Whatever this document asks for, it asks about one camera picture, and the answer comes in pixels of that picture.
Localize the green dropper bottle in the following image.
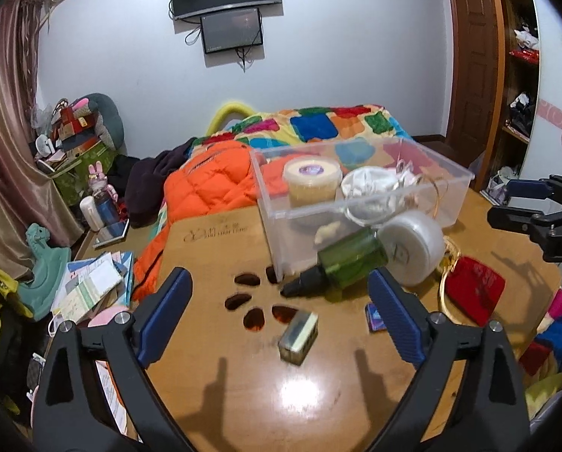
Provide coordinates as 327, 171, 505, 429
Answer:
281, 228, 388, 298

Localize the colourful checked blanket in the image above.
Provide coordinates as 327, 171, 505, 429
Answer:
189, 104, 408, 157

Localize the round cream lidded jar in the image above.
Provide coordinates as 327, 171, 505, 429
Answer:
283, 156, 343, 208

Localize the clear plastic storage bin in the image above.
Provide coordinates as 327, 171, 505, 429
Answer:
250, 137, 474, 279

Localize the blue Max staples box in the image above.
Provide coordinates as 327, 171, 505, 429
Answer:
364, 302, 387, 333

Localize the white lotion bottle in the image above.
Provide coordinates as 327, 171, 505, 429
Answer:
80, 196, 104, 233

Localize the tablet device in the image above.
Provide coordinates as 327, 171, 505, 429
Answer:
93, 219, 130, 249

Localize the orange puffer jacket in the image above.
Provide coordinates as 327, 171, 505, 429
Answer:
132, 140, 282, 302

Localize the white round tape case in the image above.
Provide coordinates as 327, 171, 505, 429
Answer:
378, 210, 445, 287

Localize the pink satin curtain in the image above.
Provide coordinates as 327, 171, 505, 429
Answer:
0, 0, 83, 279

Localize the small wall monitor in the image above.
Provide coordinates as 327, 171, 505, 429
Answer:
200, 7, 263, 54

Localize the stack of papers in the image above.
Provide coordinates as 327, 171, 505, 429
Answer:
51, 252, 134, 327

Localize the red velvet drawstring pouch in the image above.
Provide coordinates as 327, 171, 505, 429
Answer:
437, 236, 506, 327

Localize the yellow bed headboard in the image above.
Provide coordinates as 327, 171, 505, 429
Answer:
205, 101, 255, 136

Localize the grey plush cushion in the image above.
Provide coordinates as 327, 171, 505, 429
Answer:
86, 93, 125, 151

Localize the wooden shelf unit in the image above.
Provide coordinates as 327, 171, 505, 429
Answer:
475, 0, 540, 201

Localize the brown wooden door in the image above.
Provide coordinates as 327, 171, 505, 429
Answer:
447, 0, 504, 166

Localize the pink rabbit figure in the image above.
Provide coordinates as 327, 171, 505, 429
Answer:
88, 160, 119, 202

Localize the dark purple garment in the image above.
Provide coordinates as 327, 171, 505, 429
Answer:
106, 138, 195, 228

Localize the teal dinosaur plush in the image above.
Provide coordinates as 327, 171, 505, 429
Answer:
17, 223, 72, 321

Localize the green storage box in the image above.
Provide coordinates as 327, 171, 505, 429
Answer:
50, 141, 117, 207

